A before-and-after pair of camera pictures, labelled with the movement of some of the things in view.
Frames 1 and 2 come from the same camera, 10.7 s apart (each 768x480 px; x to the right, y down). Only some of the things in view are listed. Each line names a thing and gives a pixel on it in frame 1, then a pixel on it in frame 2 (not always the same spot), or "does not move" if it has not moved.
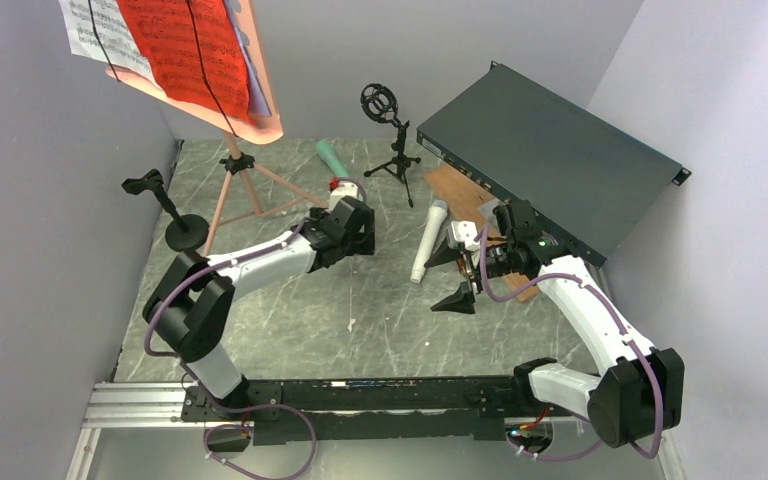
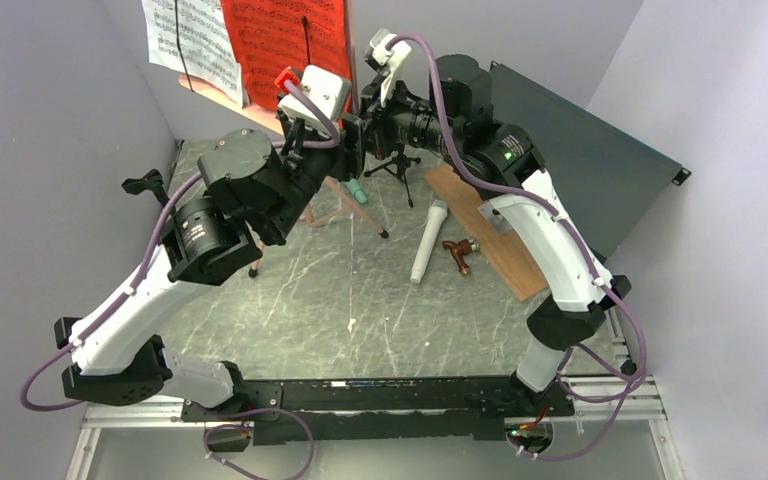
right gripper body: (498, 261) to (384, 133)
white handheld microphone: (436, 219) does not move
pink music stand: (266, 130) to (269, 117)
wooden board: (463, 200) does not move
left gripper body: (363, 243) to (350, 166)
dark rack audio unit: (588, 181) does not move
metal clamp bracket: (488, 208) does not move
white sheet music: (100, 30) to (207, 41)
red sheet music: (197, 48) to (269, 36)
